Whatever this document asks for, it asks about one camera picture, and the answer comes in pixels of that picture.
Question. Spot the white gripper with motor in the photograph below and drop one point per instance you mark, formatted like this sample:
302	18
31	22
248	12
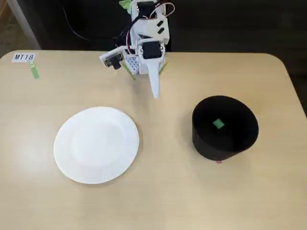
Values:
150	50

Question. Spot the green cube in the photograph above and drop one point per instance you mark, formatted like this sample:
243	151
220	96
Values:
218	124

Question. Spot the black round pot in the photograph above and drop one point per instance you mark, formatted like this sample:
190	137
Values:
225	141

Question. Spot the green tape strip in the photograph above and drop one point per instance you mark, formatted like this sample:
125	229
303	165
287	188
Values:
129	73
33	69

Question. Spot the white paper plate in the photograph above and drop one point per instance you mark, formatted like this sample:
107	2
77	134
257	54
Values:
96	145

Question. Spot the pink tape piece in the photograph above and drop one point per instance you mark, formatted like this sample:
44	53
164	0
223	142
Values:
219	162

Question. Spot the white MT18 label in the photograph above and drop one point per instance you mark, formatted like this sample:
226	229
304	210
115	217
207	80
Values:
23	57

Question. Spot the white perforated camera mount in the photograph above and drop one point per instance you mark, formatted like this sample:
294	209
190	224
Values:
132	63

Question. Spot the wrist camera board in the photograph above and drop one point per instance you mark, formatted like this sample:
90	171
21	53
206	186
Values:
111	58

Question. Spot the white metal post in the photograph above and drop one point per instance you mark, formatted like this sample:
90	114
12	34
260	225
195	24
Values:
24	24

